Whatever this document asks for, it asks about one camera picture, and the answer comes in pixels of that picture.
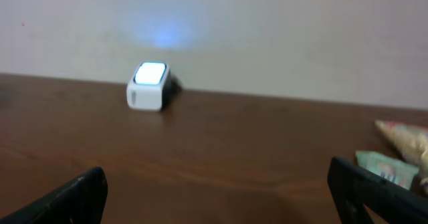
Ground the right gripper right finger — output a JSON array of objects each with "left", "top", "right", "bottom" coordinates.
[{"left": 328, "top": 157, "right": 427, "bottom": 223}]

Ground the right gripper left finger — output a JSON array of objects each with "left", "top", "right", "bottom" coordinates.
[{"left": 1, "top": 166, "right": 108, "bottom": 224}]

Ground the teal wet wipes pack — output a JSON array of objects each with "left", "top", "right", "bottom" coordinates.
[{"left": 355, "top": 150, "right": 419, "bottom": 190}]

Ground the cream snack bag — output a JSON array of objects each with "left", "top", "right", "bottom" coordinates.
[{"left": 374, "top": 120, "right": 427, "bottom": 194}]

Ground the white barcode scanner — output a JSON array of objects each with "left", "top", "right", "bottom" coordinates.
[{"left": 126, "top": 62, "right": 172, "bottom": 112}]

